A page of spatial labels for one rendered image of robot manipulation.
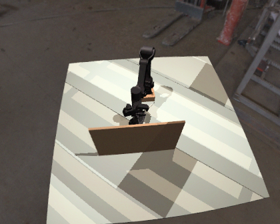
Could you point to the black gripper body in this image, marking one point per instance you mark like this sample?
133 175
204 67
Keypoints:
139 109

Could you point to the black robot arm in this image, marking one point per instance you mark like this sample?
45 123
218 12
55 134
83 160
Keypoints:
145 81

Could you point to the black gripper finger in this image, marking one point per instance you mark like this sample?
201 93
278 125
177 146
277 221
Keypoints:
140 117
134 121

